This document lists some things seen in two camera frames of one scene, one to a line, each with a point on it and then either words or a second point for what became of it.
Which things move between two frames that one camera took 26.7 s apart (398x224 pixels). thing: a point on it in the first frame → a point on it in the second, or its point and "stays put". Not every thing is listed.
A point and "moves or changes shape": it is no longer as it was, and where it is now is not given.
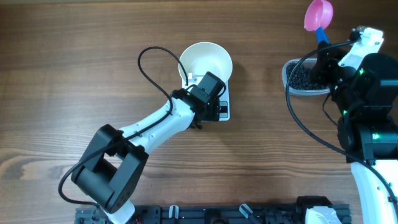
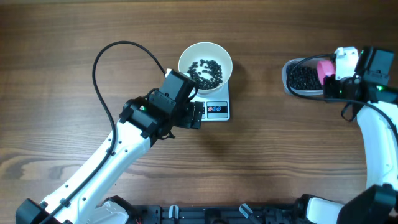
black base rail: x=212 y=214 stays put
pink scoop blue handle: x=318 y=17 moves or changes shape
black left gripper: x=204 y=112 → x=195 y=114
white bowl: x=203 y=57 stays put
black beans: x=301 y=78 stays put
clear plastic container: x=301 y=82 stays put
